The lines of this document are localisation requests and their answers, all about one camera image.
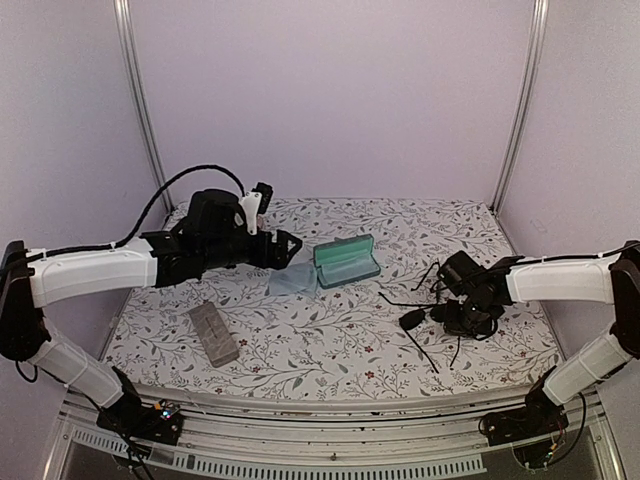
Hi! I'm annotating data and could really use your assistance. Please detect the right aluminium post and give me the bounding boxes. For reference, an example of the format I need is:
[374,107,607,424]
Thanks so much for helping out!
[490,0,549,217]

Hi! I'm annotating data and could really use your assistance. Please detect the blue-grey glasses case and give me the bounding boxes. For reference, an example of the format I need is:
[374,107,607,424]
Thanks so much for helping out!
[313,234,381,289]

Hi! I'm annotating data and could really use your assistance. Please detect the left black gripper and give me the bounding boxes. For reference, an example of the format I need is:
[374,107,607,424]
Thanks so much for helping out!
[201,228,303,271]

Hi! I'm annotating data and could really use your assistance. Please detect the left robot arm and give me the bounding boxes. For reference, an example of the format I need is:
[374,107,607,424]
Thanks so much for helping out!
[1,183,303,434]

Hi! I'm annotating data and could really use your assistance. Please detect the black aviator sunglasses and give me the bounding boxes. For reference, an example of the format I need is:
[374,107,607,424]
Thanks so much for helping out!
[399,309,439,374]

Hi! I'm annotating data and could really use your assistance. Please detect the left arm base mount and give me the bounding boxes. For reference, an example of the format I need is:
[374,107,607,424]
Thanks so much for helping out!
[96,367,185,446]

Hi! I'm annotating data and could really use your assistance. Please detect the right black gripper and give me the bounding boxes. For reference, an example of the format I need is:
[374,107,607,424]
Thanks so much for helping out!
[445,296,498,337]

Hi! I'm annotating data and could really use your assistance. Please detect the left aluminium post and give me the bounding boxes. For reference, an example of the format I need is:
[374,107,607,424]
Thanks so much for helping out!
[113,0,167,188]

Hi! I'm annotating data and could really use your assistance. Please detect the aluminium post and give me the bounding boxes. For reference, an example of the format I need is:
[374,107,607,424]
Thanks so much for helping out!
[490,0,549,217]
[113,0,167,188]

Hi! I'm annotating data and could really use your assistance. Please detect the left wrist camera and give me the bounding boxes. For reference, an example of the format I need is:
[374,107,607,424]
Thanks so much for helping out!
[240,182,273,235]

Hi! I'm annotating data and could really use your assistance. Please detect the beige-grey glasses case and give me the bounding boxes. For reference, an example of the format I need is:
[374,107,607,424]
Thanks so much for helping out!
[187,302,240,368]

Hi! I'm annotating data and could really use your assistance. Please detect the front aluminium rail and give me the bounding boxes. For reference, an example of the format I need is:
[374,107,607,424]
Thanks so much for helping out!
[45,386,624,479]

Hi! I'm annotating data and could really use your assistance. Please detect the crumpled light blue cloth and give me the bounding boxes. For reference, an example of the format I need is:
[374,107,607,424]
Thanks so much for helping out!
[268,262,318,296]

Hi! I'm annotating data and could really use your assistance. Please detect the thin black-framed glasses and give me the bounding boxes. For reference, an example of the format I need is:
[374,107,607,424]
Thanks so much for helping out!
[378,260,445,310]

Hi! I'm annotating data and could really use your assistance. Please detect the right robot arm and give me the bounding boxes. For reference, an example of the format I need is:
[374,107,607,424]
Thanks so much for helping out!
[430,240,639,436]

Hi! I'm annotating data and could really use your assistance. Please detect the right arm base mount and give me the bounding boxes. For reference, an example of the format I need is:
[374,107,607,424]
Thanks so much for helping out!
[478,391,569,446]

